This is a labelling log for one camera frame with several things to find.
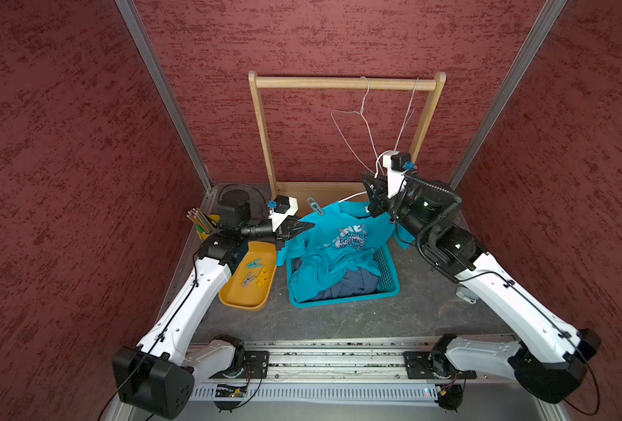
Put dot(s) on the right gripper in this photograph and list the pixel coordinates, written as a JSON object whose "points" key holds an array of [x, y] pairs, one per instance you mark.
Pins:
{"points": [[379, 196]]}

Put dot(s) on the left corner aluminium profile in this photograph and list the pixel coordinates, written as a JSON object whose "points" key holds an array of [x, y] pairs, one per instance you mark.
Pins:
{"points": [[140, 37]]}

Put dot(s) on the aluminium rail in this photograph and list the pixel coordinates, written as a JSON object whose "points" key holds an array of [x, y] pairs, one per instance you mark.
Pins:
{"points": [[369, 373]]}

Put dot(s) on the yellow pencil cup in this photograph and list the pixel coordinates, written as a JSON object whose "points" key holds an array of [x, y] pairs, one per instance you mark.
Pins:
{"points": [[205, 226]]}

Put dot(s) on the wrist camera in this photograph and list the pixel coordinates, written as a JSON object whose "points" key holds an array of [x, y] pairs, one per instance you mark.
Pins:
{"points": [[280, 209], [396, 164]]}

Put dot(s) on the yellow tray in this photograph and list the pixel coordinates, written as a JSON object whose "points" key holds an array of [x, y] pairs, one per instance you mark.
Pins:
{"points": [[252, 298]]}

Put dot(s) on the coloured pencils bunch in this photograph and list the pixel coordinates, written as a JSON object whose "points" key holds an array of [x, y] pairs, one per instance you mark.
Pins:
{"points": [[193, 213]]}

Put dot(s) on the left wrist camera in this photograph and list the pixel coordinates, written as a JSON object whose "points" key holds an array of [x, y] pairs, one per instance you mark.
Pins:
{"points": [[280, 209]]}

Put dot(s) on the white wire hanger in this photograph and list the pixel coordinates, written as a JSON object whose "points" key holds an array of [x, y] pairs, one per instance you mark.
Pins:
{"points": [[353, 196], [408, 114], [360, 129]]}

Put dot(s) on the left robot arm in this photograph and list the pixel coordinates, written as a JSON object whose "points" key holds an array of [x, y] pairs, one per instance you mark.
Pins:
{"points": [[159, 374]]}

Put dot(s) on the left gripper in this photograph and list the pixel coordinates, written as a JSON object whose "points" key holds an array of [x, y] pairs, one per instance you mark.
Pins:
{"points": [[284, 233]]}

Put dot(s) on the right corner aluminium profile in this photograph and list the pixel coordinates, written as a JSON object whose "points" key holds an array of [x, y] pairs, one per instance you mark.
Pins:
{"points": [[533, 42]]}

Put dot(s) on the corner aluminium profile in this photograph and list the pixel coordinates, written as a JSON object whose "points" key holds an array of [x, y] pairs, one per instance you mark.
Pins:
{"points": [[140, 37], [533, 42]]}

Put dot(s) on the teal t-shirt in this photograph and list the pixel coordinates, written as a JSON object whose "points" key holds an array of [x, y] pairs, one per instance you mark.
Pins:
{"points": [[345, 238]]}

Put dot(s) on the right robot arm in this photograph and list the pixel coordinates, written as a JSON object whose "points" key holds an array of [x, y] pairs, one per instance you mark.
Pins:
{"points": [[549, 357]]}

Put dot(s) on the wooden clothes rack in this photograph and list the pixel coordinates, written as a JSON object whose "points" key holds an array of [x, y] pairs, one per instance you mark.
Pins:
{"points": [[329, 192]]}

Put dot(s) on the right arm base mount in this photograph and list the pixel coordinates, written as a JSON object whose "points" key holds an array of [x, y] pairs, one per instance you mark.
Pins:
{"points": [[423, 366]]}

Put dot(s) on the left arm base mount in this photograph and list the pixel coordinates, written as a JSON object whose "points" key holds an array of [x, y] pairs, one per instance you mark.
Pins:
{"points": [[251, 365]]}

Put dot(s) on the grey-blue t-shirt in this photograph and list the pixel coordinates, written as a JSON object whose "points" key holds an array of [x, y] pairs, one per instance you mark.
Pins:
{"points": [[354, 283]]}

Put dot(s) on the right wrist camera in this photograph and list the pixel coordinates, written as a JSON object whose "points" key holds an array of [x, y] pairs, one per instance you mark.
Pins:
{"points": [[396, 164]]}

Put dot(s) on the teal plastic basket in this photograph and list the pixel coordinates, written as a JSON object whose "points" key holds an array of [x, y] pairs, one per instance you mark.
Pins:
{"points": [[388, 284]]}

